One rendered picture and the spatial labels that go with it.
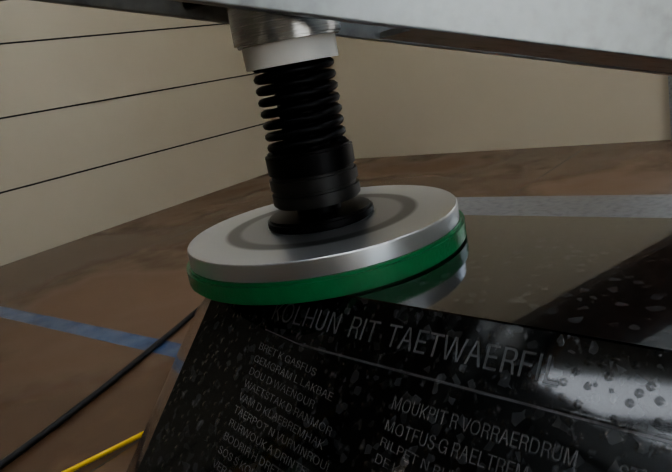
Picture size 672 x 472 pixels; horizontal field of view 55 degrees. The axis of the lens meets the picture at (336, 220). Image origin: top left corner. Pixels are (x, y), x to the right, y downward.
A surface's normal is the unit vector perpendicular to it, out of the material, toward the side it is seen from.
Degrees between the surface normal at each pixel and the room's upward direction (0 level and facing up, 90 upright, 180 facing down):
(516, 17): 90
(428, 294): 0
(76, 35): 90
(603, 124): 90
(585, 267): 0
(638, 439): 45
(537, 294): 0
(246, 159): 90
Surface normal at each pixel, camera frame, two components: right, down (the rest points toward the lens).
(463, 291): -0.18, -0.96
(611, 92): -0.60, 0.29
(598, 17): 0.19, 0.20
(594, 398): -0.60, -0.48
